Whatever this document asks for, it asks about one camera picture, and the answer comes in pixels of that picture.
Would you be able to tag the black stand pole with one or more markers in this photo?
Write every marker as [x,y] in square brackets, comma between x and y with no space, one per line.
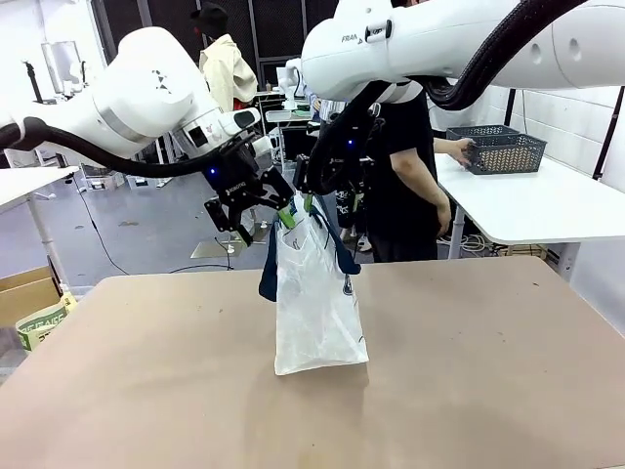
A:
[608,132]

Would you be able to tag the black tripod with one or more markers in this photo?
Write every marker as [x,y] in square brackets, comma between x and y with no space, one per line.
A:
[33,80]

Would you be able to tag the translucent white shopping bag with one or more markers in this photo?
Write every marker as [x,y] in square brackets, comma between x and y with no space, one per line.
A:
[312,312]

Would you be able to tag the grey plastic basket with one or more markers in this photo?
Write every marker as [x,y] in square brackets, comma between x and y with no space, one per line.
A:
[508,154]
[481,130]

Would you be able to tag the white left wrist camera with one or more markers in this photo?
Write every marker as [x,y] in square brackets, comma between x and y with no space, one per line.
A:
[239,119]

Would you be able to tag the person body black shirt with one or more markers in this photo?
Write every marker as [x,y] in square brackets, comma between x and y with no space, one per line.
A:
[407,195]

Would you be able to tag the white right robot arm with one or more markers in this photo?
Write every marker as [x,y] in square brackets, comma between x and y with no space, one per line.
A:
[439,44]

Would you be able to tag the white board on stand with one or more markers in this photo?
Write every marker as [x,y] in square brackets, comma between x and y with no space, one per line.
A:
[61,66]

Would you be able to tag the white table leg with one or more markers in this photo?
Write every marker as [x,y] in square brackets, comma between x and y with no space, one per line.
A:
[44,229]
[456,237]

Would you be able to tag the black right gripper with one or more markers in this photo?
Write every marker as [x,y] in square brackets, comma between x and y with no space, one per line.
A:
[349,151]

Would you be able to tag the green white printed sack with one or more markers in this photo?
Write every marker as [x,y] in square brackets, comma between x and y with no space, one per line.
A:
[44,320]

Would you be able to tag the white side table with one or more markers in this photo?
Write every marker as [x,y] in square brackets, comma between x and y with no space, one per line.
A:
[29,183]
[532,205]

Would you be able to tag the brown cardboard box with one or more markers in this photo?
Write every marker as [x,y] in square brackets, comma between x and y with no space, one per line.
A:
[27,293]

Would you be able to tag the person right hand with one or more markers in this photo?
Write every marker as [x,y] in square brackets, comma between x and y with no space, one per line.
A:
[443,217]

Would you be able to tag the person right forearm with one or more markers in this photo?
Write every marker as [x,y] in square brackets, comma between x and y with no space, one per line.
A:
[417,181]

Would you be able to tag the metal floor plate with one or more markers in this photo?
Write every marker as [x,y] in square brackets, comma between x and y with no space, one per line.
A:
[215,250]

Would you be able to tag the bystander cream jacket black hat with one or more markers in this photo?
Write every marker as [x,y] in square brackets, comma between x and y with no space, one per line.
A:
[227,68]

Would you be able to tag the person left hand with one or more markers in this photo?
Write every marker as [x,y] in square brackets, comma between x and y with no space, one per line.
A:
[461,154]

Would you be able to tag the person left forearm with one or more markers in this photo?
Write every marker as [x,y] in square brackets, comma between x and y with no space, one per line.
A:
[442,145]

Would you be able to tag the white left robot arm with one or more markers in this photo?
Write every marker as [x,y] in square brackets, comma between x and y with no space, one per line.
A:
[146,83]

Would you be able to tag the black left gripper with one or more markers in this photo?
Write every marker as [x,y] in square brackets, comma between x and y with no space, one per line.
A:
[239,178]

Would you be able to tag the small white background robot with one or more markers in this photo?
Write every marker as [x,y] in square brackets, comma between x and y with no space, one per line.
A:
[290,83]

